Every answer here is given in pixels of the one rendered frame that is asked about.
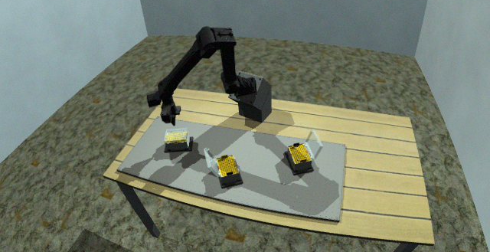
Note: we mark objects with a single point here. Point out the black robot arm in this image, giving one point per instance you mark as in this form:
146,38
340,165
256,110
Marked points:
212,39

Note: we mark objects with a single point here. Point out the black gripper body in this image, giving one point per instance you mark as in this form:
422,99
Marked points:
177,111

